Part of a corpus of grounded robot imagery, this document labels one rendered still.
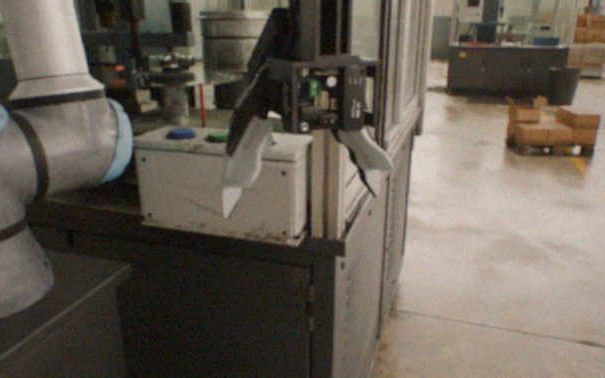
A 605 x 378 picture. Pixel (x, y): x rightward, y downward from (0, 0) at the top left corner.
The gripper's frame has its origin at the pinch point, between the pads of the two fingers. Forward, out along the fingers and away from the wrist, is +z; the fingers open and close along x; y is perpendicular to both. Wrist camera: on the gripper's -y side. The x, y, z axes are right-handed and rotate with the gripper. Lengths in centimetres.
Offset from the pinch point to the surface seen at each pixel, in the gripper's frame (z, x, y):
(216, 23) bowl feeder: -16, 22, -140
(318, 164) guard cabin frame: 4.2, 12.5, -25.4
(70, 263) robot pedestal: 16.2, -23.9, -29.8
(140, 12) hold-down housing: -18, -7, -80
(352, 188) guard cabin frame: 11.9, 22.7, -33.5
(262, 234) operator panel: 15.0, 3.8, -26.8
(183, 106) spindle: 3, 0, -77
